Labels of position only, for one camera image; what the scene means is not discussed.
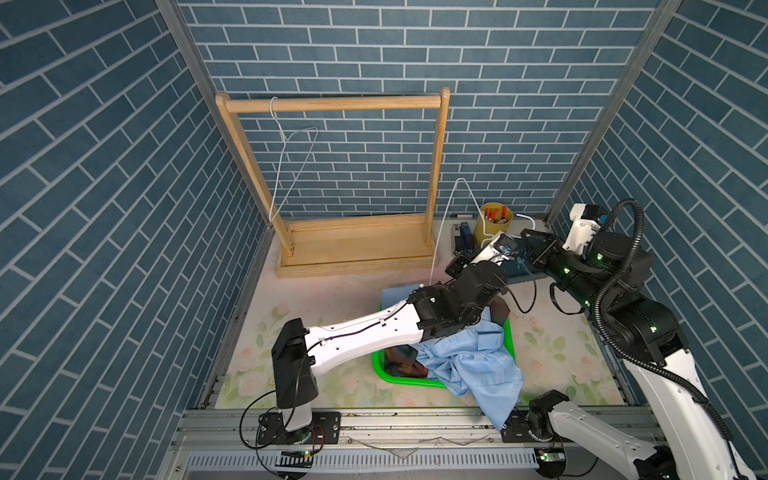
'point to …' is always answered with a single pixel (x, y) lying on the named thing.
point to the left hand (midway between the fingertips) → (487, 250)
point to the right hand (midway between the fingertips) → (529, 232)
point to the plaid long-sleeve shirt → (402, 358)
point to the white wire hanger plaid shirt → (285, 141)
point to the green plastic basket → (379, 358)
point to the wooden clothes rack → (339, 245)
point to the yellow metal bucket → (491, 229)
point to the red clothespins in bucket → (490, 216)
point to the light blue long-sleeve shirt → (474, 358)
